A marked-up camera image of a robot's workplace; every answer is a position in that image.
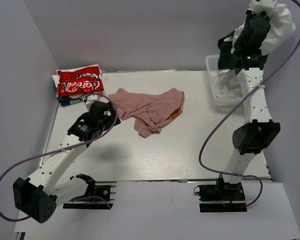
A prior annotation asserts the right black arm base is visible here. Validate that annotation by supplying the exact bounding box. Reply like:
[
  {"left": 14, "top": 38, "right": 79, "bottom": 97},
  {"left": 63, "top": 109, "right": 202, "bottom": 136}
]
[{"left": 193, "top": 183, "right": 247, "bottom": 213}]

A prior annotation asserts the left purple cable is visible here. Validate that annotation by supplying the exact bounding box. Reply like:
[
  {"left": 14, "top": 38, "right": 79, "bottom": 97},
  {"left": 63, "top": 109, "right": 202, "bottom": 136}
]
[{"left": 0, "top": 92, "right": 120, "bottom": 223}]

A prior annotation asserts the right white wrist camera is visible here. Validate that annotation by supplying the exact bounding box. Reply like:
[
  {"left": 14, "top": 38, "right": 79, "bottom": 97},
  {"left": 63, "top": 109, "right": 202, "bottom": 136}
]
[{"left": 248, "top": 0, "right": 278, "bottom": 19}]

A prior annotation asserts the folded blue t shirt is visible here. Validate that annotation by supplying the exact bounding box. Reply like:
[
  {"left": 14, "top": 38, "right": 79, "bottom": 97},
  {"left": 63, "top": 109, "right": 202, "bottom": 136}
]
[{"left": 57, "top": 97, "right": 80, "bottom": 107}]

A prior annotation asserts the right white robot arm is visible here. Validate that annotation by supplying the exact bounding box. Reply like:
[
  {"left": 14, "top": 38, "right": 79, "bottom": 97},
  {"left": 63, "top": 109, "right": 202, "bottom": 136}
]
[{"left": 215, "top": 9, "right": 281, "bottom": 200}]

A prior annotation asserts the pink t shirt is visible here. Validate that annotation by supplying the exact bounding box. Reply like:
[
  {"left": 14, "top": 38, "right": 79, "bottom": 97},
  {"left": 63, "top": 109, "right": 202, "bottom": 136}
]
[{"left": 108, "top": 88, "right": 185, "bottom": 138}]

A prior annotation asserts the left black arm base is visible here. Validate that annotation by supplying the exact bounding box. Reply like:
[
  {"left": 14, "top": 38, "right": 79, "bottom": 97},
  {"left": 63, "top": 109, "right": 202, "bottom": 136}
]
[{"left": 62, "top": 182, "right": 117, "bottom": 210}]

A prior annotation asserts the folded red coca-cola t shirt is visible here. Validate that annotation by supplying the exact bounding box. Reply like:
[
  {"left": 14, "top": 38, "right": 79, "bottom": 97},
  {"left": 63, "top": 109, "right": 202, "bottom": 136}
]
[{"left": 52, "top": 64, "right": 104, "bottom": 98}]

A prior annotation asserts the purple cable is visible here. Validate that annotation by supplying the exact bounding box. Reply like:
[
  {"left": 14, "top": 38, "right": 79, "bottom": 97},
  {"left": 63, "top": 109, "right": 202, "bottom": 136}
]
[
  {"left": 0, "top": 92, "right": 120, "bottom": 223},
  {"left": 198, "top": 0, "right": 300, "bottom": 207}
]

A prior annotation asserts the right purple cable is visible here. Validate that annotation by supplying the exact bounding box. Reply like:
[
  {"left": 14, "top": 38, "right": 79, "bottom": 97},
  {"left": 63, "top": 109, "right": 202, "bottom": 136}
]
[{"left": 198, "top": 0, "right": 300, "bottom": 207}]

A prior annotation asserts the white plastic basket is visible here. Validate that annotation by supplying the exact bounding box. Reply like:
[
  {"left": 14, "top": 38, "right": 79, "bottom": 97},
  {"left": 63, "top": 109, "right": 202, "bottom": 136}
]
[{"left": 205, "top": 55, "right": 243, "bottom": 111}]

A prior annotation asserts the green and white t shirt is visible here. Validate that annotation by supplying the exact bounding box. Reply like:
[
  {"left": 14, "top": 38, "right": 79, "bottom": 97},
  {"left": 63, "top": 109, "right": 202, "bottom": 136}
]
[{"left": 217, "top": 0, "right": 296, "bottom": 74}]

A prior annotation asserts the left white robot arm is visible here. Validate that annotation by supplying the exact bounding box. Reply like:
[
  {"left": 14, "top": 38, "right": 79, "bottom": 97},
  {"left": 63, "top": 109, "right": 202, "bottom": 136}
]
[{"left": 13, "top": 101, "right": 120, "bottom": 224}]

